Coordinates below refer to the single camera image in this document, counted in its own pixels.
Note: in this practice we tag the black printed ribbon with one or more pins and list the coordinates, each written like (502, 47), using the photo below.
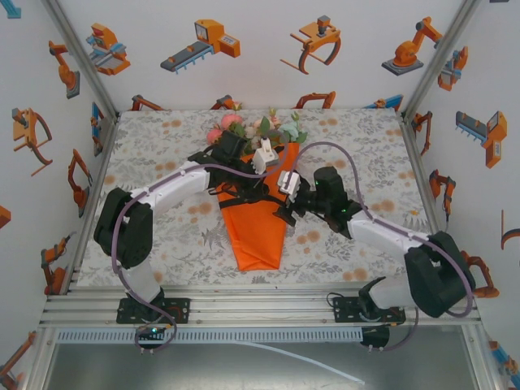
(243, 202)

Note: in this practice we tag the orange wrapping paper sheet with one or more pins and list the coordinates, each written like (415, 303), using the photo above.
(256, 239)

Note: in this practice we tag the artificial flower bouquet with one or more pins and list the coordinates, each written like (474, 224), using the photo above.
(231, 120)

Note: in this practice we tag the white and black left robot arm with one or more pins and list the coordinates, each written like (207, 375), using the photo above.
(174, 191)

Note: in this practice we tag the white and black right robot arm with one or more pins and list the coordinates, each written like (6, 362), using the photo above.
(382, 235)

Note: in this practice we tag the floral patterned table mat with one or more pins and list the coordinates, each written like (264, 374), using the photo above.
(183, 252)

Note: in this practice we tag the thin white tube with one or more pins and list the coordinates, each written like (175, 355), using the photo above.
(308, 360)

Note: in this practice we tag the black controller board green LED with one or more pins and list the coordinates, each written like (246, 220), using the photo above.
(152, 331)

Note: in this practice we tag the aluminium frame rail with grooves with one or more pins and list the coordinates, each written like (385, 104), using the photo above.
(260, 308)

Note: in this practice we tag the aluminium table side rail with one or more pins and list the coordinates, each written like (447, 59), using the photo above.
(409, 130)
(78, 260)

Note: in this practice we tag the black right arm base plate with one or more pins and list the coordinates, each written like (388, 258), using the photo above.
(343, 308)

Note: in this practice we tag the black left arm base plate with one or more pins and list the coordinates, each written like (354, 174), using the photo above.
(183, 308)

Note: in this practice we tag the slanted aluminium frame post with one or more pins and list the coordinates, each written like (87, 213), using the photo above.
(443, 57)
(81, 57)

